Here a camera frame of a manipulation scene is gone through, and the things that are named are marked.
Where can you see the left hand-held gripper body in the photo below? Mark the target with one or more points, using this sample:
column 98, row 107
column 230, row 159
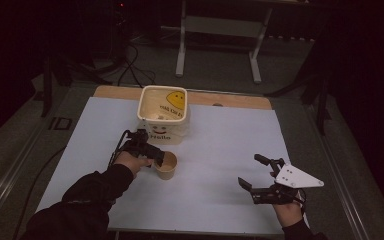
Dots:
column 139, row 145

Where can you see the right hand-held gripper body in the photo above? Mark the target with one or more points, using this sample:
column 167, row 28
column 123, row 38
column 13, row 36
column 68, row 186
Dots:
column 288, row 185

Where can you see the brown paper cup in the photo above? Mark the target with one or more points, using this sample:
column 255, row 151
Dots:
column 167, row 166

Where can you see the person's left hand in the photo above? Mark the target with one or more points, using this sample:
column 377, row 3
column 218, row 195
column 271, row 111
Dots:
column 131, row 162

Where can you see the person's right hand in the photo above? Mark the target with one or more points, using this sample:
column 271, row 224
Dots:
column 288, row 213

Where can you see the pale blue table mat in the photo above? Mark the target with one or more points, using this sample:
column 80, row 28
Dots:
column 206, row 173

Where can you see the white smiley face bucket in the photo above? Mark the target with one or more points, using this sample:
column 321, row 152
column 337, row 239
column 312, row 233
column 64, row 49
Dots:
column 164, row 111

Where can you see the black floor plate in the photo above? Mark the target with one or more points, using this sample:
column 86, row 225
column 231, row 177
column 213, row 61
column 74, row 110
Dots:
column 60, row 123

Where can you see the dark metal stand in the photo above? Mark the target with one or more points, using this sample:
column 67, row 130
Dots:
column 313, row 83
column 66, row 71

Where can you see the dark equipment tower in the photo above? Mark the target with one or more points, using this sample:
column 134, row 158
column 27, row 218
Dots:
column 120, row 26

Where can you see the white metal table frame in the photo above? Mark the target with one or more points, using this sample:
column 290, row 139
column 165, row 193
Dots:
column 220, row 28

